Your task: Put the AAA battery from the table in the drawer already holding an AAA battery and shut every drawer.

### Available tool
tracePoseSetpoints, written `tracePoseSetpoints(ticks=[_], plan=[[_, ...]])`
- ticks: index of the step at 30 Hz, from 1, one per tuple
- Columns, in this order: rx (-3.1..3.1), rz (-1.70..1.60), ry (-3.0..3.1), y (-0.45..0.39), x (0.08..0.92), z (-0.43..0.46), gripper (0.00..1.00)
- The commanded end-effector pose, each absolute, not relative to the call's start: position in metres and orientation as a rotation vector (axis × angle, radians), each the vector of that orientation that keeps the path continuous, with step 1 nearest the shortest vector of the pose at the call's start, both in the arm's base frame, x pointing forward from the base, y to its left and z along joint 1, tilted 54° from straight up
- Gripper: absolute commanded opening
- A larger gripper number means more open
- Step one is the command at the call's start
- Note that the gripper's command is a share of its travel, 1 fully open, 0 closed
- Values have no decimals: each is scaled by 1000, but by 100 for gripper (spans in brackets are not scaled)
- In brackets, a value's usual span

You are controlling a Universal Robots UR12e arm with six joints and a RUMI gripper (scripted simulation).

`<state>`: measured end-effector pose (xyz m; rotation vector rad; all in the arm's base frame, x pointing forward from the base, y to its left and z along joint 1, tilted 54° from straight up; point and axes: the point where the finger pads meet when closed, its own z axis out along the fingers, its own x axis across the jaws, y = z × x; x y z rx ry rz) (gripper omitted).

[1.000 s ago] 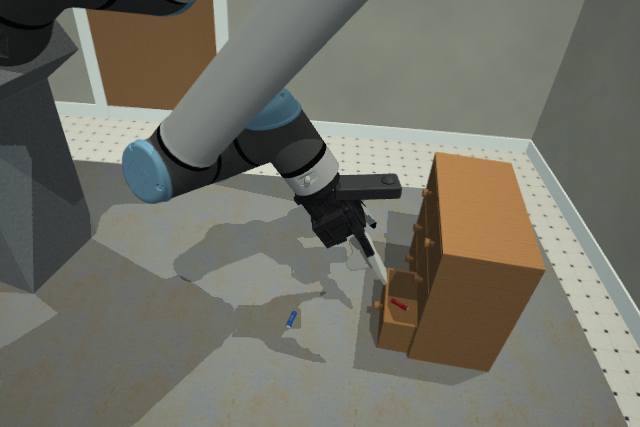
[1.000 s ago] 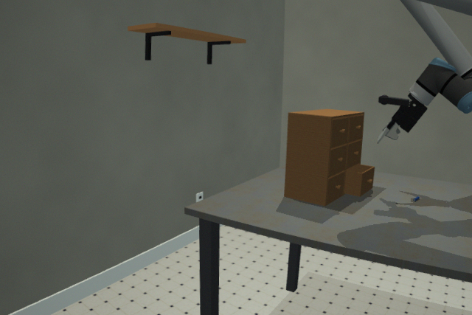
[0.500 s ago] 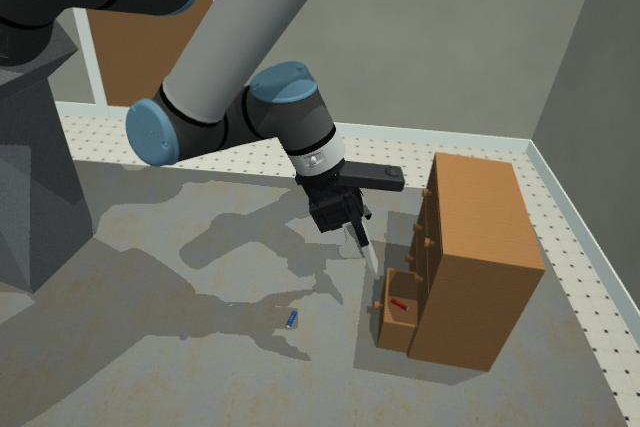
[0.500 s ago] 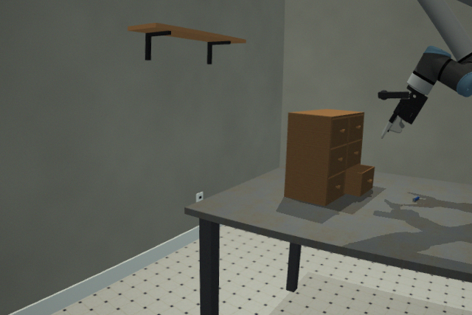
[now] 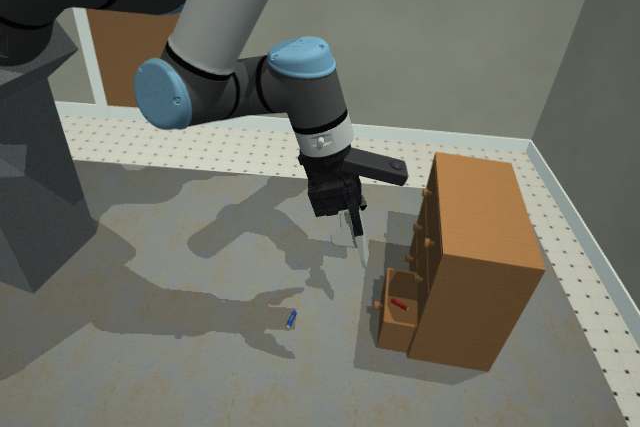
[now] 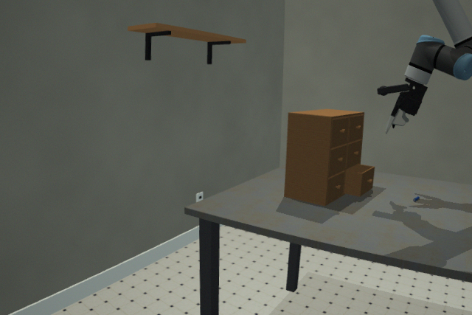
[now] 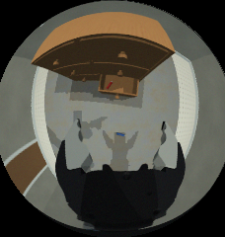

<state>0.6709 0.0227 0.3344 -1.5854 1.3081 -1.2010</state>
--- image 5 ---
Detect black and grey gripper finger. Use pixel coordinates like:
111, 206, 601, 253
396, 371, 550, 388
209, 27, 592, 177
359, 185, 367, 211
331, 193, 369, 268

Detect brown wooden chest of drawers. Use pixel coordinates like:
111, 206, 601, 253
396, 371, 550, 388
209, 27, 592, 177
408, 152, 546, 372

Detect brown wooden drawer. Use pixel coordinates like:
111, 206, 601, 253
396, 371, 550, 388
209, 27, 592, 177
422, 158, 438, 230
423, 202, 442, 288
405, 232, 417, 272
413, 197, 427, 264
413, 248, 429, 324
373, 268, 417, 353

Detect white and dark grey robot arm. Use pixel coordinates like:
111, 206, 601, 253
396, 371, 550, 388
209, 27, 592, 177
0, 0, 408, 186

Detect blue battery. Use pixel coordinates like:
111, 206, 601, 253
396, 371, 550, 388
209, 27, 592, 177
286, 311, 297, 329

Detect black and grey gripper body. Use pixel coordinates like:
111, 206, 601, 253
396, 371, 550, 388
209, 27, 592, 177
298, 144, 362, 217

